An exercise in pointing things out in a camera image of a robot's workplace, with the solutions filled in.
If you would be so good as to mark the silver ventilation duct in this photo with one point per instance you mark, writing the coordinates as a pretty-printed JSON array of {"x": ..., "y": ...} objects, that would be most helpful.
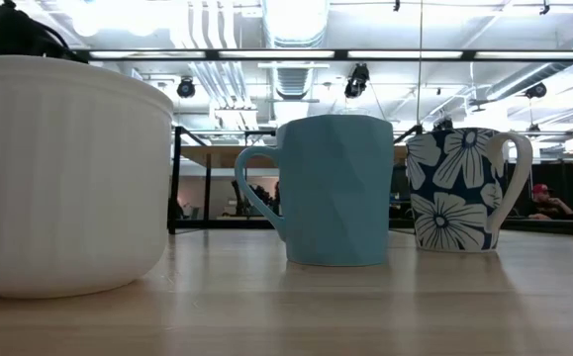
[{"x": 293, "y": 29}]

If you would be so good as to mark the person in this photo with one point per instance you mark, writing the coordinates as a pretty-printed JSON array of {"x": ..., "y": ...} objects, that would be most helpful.
[{"x": 548, "y": 205}]

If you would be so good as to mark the white ribbed mug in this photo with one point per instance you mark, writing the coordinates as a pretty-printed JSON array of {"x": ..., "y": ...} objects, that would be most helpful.
[{"x": 63, "y": 178}]

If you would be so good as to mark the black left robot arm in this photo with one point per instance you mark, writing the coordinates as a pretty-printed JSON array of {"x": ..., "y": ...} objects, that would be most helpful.
[{"x": 9, "y": 29}]

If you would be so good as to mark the black metal table frame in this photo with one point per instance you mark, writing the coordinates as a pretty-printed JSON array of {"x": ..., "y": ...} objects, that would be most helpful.
[{"x": 231, "y": 224}]

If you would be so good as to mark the light blue faceted mug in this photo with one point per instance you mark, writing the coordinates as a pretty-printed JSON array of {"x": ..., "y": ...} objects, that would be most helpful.
[{"x": 338, "y": 193}]

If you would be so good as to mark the black overhead rig beam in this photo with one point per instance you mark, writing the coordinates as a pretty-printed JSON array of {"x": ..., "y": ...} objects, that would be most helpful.
[{"x": 340, "y": 54}]

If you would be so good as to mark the dark background machine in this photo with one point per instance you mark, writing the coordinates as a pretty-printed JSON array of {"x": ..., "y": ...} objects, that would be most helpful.
[{"x": 261, "y": 198}]

